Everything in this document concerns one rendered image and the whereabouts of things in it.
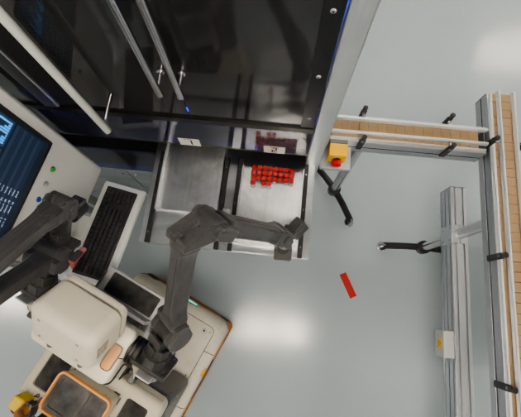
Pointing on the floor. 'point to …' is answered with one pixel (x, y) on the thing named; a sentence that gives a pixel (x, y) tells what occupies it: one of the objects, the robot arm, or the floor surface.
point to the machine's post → (341, 73)
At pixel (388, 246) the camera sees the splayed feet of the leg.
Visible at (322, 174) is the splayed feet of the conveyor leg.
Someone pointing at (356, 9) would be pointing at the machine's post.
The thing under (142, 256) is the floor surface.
